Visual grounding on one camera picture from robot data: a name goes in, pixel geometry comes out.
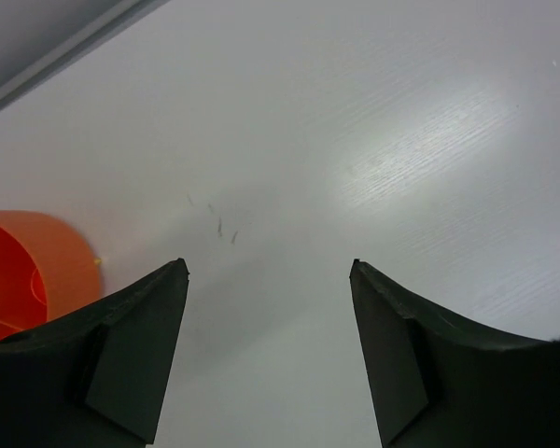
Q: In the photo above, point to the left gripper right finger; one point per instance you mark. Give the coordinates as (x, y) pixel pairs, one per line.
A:
(439, 379)

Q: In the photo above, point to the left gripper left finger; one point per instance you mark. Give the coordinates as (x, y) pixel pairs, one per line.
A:
(98, 376)

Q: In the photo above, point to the orange divided container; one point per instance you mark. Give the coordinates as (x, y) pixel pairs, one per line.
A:
(47, 270)

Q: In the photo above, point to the aluminium table frame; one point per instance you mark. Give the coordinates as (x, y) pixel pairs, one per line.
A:
(40, 38)

